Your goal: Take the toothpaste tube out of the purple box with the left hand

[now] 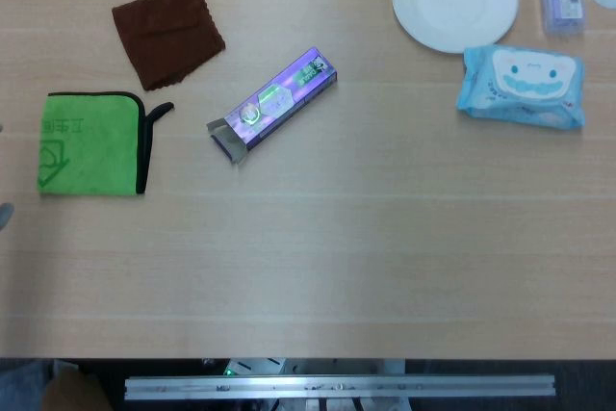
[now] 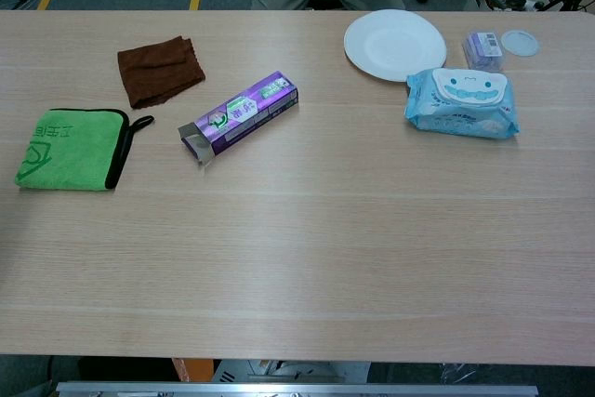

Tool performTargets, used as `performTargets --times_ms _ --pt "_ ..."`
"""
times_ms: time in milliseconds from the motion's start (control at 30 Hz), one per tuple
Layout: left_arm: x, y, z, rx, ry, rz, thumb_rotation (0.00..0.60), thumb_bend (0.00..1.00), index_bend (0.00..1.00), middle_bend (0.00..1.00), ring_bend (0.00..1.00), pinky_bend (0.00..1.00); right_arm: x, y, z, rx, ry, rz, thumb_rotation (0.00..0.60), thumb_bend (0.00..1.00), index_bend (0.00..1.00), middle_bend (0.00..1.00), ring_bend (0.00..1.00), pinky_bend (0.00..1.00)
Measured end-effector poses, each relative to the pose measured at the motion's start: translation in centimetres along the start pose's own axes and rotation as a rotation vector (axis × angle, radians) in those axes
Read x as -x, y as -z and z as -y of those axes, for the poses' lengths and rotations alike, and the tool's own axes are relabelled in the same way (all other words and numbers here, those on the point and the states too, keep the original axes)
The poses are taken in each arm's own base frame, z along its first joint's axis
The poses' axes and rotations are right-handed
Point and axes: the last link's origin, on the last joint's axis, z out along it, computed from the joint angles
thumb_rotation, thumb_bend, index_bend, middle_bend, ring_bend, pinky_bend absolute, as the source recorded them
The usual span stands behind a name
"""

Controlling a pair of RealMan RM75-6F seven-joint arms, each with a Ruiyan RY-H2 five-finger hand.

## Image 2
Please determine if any purple toothpaste box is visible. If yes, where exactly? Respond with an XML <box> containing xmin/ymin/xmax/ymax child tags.
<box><xmin>178</xmin><ymin>71</ymin><xmax>299</xmax><ymax>168</ymax></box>

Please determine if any small purple clear box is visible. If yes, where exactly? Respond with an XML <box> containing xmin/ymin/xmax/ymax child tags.
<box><xmin>462</xmin><ymin>31</ymin><xmax>506</xmax><ymax>73</ymax></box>

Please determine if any white round plate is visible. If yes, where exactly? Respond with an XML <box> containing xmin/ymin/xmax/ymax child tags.
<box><xmin>343</xmin><ymin>8</ymin><xmax>448</xmax><ymax>84</ymax></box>

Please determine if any brown cloth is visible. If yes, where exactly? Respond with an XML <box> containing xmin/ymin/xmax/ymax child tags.
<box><xmin>116</xmin><ymin>35</ymin><xmax>206</xmax><ymax>110</ymax></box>

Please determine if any blue wet wipes pack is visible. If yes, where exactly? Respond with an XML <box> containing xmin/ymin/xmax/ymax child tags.
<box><xmin>403</xmin><ymin>67</ymin><xmax>520</xmax><ymax>140</ymax></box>

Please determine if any green microfibre towel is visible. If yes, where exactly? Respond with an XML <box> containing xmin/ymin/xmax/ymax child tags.
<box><xmin>14</xmin><ymin>108</ymin><xmax>155</xmax><ymax>192</ymax></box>

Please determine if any aluminium profile rail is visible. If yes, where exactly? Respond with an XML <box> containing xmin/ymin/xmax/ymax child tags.
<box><xmin>55</xmin><ymin>380</ymin><xmax>539</xmax><ymax>397</ymax></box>

